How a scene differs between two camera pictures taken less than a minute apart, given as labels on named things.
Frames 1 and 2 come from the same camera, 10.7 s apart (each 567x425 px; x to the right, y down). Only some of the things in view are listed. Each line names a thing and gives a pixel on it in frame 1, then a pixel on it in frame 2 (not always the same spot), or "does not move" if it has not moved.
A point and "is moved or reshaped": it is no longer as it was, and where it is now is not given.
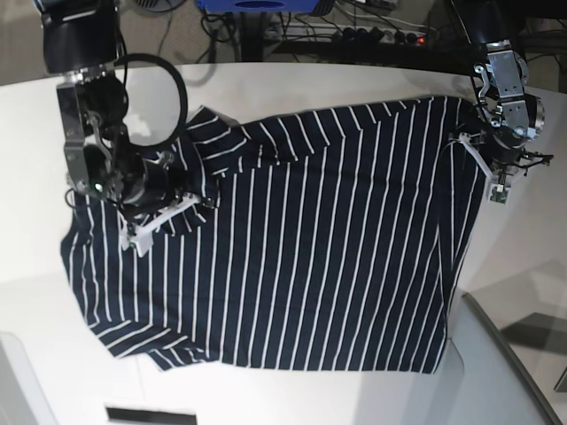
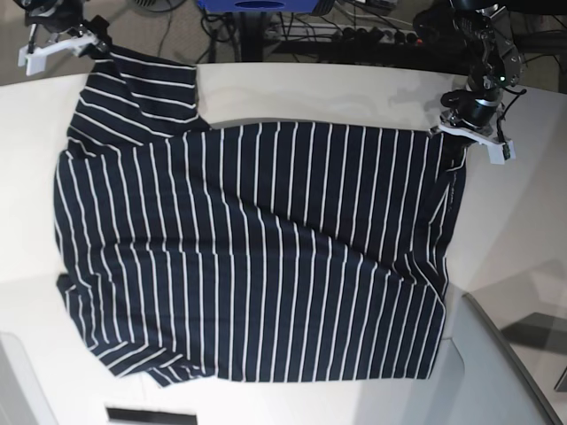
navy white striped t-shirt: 337,243 is moved or reshaped
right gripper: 504,145 -> 475,107
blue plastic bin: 256,6 does not move
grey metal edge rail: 522,364 does not move
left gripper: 153,184 -> 98,27
